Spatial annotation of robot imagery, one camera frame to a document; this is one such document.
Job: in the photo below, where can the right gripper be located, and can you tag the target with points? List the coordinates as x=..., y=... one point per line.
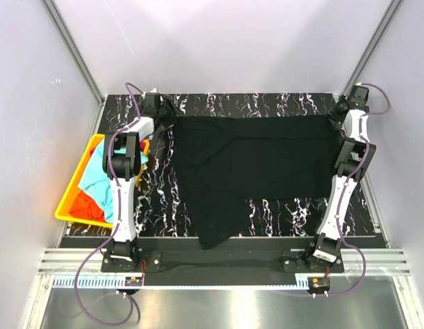
x=331, y=112

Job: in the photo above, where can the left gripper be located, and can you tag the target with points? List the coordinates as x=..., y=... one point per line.
x=173, y=111

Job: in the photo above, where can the black t shirt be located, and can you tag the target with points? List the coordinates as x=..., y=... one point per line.
x=220, y=177

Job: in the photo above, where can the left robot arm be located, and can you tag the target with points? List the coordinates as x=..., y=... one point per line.
x=122, y=164

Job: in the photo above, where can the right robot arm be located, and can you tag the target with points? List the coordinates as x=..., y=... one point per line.
x=350, y=167

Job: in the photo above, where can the magenta t shirt in bin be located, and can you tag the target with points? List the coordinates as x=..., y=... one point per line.
x=144, y=145

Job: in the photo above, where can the teal t shirt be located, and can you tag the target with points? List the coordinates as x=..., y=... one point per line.
x=95, y=182

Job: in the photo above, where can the black marble pattern mat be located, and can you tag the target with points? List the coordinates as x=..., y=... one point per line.
x=228, y=105

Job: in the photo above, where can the orange t shirt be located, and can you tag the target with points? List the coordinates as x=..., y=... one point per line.
x=84, y=207

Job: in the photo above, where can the yellow plastic bin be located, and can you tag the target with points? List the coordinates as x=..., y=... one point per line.
x=62, y=211

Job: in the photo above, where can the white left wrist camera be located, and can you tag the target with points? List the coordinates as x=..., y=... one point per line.
x=153, y=91

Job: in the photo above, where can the aluminium frame rail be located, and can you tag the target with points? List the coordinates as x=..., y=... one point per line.
x=68, y=40

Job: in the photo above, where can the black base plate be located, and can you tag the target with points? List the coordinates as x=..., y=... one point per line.
x=252, y=260

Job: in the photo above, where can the white cable duct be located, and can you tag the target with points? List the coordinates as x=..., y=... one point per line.
x=123, y=282

